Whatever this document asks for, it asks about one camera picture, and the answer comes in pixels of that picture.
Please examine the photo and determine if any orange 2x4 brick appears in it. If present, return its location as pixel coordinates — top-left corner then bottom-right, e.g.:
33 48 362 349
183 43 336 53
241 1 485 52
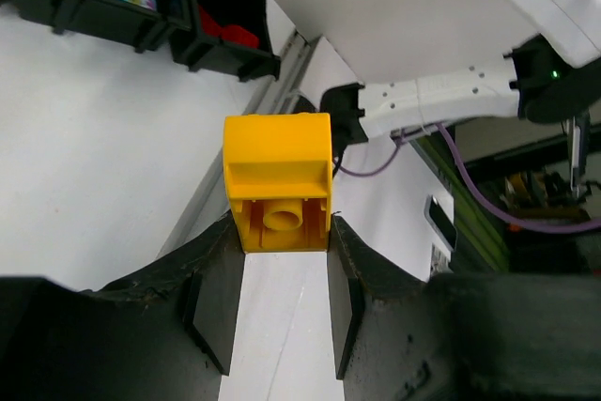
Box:
223 113 333 254

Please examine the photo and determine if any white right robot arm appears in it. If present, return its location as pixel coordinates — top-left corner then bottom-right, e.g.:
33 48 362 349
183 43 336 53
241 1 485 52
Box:
319 0 600 147

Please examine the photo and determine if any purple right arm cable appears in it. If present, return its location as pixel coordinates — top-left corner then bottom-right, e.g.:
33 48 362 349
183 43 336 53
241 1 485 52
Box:
335 0 601 235

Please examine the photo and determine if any red curved brick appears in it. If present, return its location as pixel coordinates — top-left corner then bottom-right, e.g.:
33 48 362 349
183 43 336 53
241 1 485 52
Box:
197 5 223 39

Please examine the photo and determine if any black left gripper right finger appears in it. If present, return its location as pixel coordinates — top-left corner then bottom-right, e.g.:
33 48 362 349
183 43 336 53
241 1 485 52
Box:
327 216 600 400

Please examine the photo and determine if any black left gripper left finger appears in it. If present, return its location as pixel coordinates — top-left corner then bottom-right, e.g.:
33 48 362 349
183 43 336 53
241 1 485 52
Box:
1 214 244 400

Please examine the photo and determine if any black four-compartment tray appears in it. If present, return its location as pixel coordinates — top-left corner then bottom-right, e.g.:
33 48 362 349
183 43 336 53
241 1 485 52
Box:
1 0 281 82

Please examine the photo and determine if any red arch lego brick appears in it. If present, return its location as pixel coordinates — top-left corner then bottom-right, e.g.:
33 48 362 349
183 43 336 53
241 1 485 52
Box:
221 24 260 49

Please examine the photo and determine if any aluminium table edge rail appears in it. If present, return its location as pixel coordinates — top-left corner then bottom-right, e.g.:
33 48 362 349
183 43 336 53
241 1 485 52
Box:
160 36 331 256

